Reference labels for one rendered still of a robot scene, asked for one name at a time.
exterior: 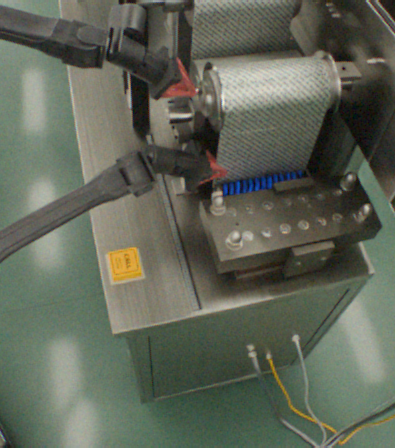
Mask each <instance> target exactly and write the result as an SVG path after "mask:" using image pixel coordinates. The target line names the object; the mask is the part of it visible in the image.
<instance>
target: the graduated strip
mask: <svg viewBox="0 0 395 448"><path fill-rule="evenodd" d="M145 136H146V141H147V144H148V145H150V144H152V145H155V142H154V138H153V134H146V135H145ZM156 177H157V179H158V181H160V182H157V183H158V188H160V191H161V195H162V199H163V203H164V207H165V211H166V215H167V219H168V223H169V227H170V231H171V235H172V238H174V243H175V247H176V250H177V255H178V259H179V262H180V267H181V271H182V274H183V278H184V283H186V286H187V290H188V294H189V298H190V302H191V306H192V309H193V311H195V310H201V309H203V308H202V305H201V301H200V298H198V293H197V290H196V286H195V283H194V278H193V275H192V271H191V268H190V263H189V260H188V256H187V253H185V248H184V245H183V241H182V236H181V233H180V229H179V225H178V221H177V218H176V214H175V210H174V206H172V203H171V198H170V195H169V191H168V188H167V183H166V180H165V176H164V175H163V174H157V175H156Z"/></svg>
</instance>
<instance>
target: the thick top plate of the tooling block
mask: <svg viewBox="0 0 395 448"><path fill-rule="evenodd" d="M355 174H356V180H355V184H354V189H353V190H351V191H345V190H343V188H342V187H341V186H340V181H341V180H342V179H343V177H344V176H345V175H342V176H337V177H331V178H326V179H320V180H314V181H312V183H313V187H312V189H307V190H302V191H296V192H291V193H285V194H279V195H275V192H274V190H273V188H269V189H263V190H258V191H251V192H246V193H240V194H234V195H229V196H223V198H224V202H226V211H224V214H223V215H221V216H215V215H213V214H211V212H210V210H209V206H210V204H211V198H210V199H205V201H202V203H201V212H200V216H201V219H202V223H203V227H204V230H205V233H206V236H207V241H208V244H209V247H210V250H211V254H213V258H214V261H215V264H216V268H217V271H218V274H219V273H224V272H229V271H234V270H239V269H245V268H249V266H254V265H260V264H264V263H269V262H275V261H280V260H284V259H287V258H288V256H289V254H290V252H291V250H292V248H297V247H301V246H306V245H312V244H317V242H321V241H326V240H332V242H333V244H334V247H335V248H338V247H343V245H347V244H352V243H357V242H362V241H366V240H371V239H375V237H376V236H377V235H378V233H379V232H380V230H381V228H382V222H381V220H380V218H379V216H378V215H377V213H376V211H375V209H374V207H373V204H372V202H371V201H370V199H369V197H368V195H367V193H366V191H365V189H364V188H363V186H362V183H361V181H360V179H359V177H358V175H357V173H355ZM366 203H368V204H371V206H372V208H373V211H372V215H371V218H370V220H369V222H367V223H361V222H359V221H358V220H357V219H356V217H355V214H356V212H357V211H358V210H359V208H362V206H363V205H364V204H366ZM235 230H236V231H240V232H241V234H242V237H243V240H242V242H243V246H242V248H241V249H240V250H236V251H233V250H230V249H229V248H228V247H227V246H226V241H227V238H228V237H229V234H230V233H231V232H232V231H235Z"/></svg>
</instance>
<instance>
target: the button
mask: <svg viewBox="0 0 395 448"><path fill-rule="evenodd" d="M107 254H108V261H109V266H110V271H111V272H112V277H113V281H114V282H115V281H120V280H125V279H130V278H135V277H140V276H142V272H141V267H140V262H139V258H138V252H137V248H136V247H133V248H127V249H122V250H117V251H111V252H108V253H107Z"/></svg>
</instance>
